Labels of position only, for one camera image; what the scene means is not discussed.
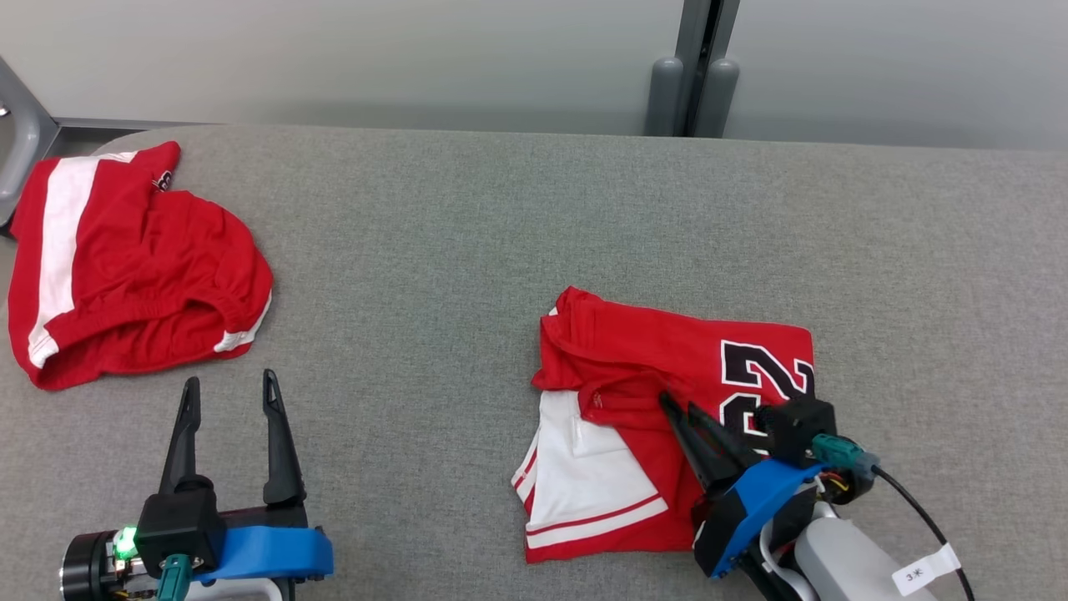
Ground red and white numbered jersey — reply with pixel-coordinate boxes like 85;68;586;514
511;286;817;564

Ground white cable label tag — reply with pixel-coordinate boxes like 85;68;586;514
891;543;963;596

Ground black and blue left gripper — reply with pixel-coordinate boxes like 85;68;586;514
60;369;335;600

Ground thin black cable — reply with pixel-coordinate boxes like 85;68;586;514
872;466;975;601

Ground grey rounded partition foot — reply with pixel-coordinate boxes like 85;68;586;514
645;56;685;137
694;57;740;139

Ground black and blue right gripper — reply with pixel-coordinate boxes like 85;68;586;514
658;392;844;579

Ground grey partition end post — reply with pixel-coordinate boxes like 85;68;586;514
0;57;61;236

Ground teal cable connector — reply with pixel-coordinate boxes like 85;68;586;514
809;432;880;479
156;553;195;601

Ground red shorts with white stripe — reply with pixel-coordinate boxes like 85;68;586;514
7;140;275;391

